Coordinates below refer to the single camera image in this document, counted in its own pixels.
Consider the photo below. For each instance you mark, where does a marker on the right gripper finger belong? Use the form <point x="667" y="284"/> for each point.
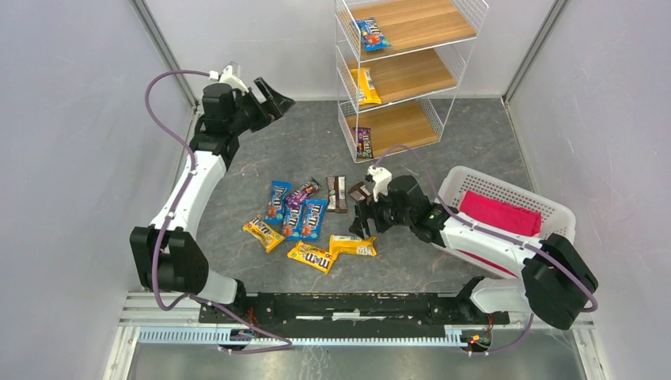
<point x="380" y="222"/>
<point x="360" y="226"/>

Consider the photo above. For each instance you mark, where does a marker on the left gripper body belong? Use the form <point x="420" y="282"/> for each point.
<point x="259" y="106"/>

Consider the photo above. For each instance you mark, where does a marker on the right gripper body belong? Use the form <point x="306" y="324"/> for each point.
<point x="373" y="213"/>

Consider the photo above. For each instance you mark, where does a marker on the brown candy bar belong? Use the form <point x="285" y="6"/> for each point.
<point x="337" y="197"/>
<point x="359" y="192"/>

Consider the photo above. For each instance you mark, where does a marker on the yellow candy bag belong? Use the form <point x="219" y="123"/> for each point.
<point x="268" y="237"/>
<point x="352" y="245"/>
<point x="313" y="256"/>
<point x="367" y="93"/>

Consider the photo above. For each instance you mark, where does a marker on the yellow candy bag top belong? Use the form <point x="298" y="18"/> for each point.
<point x="367" y="93"/>

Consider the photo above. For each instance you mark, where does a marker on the blue candy bag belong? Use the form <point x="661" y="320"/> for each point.
<point x="291" y="225"/>
<point x="371" y="36"/>
<point x="276" y="205"/>
<point x="312" y="219"/>

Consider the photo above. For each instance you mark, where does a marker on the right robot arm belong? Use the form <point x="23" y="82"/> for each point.
<point x="544" y="276"/>

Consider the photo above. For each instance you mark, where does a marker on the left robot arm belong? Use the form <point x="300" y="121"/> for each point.
<point x="167" y="256"/>

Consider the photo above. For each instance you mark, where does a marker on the purple candy bag on shelf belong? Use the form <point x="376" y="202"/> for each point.
<point x="364" y="149"/>

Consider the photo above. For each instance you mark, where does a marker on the yellow candy bag bottom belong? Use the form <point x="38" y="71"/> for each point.
<point x="313" y="256"/>

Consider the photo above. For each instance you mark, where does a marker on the purple candy bag on floor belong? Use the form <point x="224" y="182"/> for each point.
<point x="297" y="197"/>

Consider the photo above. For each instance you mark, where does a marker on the bottom wooden shelf board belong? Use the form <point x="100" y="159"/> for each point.
<point x="413" y="124"/>

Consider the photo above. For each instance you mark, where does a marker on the wooden shelf board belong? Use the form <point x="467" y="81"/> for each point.
<point x="413" y="124"/>
<point x="410" y="76"/>
<point x="408" y="26"/>

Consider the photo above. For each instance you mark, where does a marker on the middle wooden shelf board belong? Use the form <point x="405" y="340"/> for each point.
<point x="410" y="76"/>

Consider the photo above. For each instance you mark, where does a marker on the top wooden shelf board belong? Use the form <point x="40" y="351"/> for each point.
<point x="408" y="26"/>

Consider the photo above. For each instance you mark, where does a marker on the white plastic basket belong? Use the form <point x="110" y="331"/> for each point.
<point x="508" y="194"/>

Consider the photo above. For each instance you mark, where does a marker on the pink cloth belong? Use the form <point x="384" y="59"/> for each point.
<point x="505" y="216"/>

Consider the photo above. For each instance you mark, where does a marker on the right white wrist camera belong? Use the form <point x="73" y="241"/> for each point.
<point x="380" y="177"/>

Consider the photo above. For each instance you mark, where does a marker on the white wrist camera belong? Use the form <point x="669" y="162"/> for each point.
<point x="380" y="177"/>
<point x="230" y="75"/>

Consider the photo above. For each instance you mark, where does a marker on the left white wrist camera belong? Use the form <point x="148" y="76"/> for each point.
<point x="230" y="75"/>

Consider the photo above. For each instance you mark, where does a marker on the white wire shelf rack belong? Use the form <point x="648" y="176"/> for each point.
<point x="347" y="89"/>

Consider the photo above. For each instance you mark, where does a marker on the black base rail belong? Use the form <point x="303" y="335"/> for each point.
<point x="362" y="315"/>

